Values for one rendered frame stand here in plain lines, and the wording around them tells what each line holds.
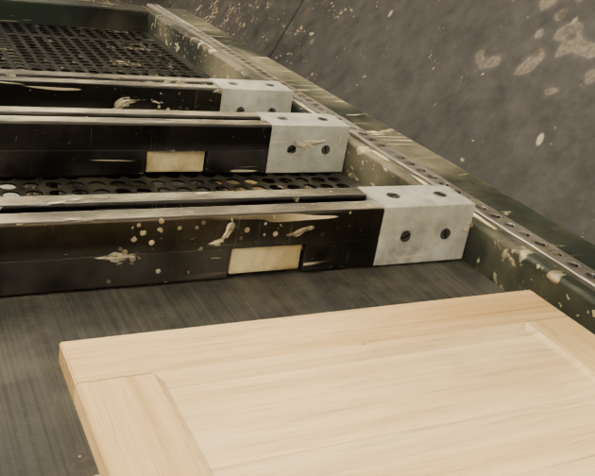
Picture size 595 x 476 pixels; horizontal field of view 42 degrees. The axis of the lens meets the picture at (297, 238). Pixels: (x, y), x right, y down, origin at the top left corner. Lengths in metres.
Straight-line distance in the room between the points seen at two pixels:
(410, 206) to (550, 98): 1.43
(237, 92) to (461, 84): 1.33
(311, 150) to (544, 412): 0.58
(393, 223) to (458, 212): 0.09
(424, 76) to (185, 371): 2.09
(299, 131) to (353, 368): 0.52
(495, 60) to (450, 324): 1.77
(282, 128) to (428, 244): 0.30
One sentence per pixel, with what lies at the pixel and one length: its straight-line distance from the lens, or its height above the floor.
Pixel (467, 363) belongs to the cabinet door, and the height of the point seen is 1.03.
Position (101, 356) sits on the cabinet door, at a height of 1.28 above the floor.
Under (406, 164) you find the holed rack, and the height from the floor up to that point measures 0.89.
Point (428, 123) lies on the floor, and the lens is 2.47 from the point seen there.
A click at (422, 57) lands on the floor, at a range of 2.68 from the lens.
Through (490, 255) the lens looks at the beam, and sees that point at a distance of 0.91.
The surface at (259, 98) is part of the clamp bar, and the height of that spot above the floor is 0.97.
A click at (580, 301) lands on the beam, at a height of 0.90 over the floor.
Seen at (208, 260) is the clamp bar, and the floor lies 1.17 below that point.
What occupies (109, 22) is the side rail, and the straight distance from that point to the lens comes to 2.00.
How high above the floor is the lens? 1.58
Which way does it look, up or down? 37 degrees down
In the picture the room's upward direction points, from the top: 58 degrees counter-clockwise
